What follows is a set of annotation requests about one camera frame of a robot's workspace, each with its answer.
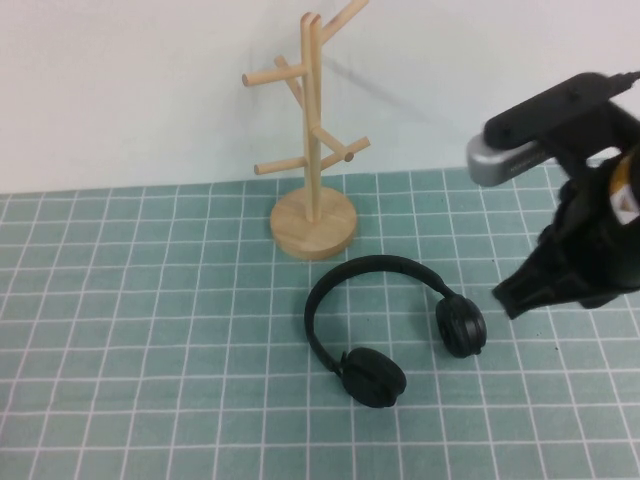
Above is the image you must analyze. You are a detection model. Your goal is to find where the green white-grid tablecloth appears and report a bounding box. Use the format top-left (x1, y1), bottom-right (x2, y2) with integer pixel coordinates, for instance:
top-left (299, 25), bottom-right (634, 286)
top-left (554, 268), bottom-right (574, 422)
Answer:
top-left (0, 162), bottom-right (640, 480)

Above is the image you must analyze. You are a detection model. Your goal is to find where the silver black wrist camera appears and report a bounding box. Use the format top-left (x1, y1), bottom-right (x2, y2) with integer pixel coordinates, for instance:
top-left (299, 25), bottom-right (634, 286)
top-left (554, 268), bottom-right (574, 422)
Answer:
top-left (465, 72), bottom-right (640, 187)

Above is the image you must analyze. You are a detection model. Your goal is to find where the wooden branch headphone stand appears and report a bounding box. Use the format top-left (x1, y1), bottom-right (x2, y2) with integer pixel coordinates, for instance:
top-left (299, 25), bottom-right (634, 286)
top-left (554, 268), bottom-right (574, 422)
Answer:
top-left (241, 0), bottom-right (372, 261)

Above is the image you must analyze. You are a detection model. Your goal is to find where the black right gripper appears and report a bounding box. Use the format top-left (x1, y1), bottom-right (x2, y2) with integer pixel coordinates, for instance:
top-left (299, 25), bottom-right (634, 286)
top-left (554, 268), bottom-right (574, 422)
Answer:
top-left (491, 148), bottom-right (640, 321)

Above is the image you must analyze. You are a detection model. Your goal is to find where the black over-ear headphones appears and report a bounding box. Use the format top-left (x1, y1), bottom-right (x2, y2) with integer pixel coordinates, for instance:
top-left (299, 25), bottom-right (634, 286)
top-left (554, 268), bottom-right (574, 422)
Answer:
top-left (303, 254), bottom-right (488, 411)

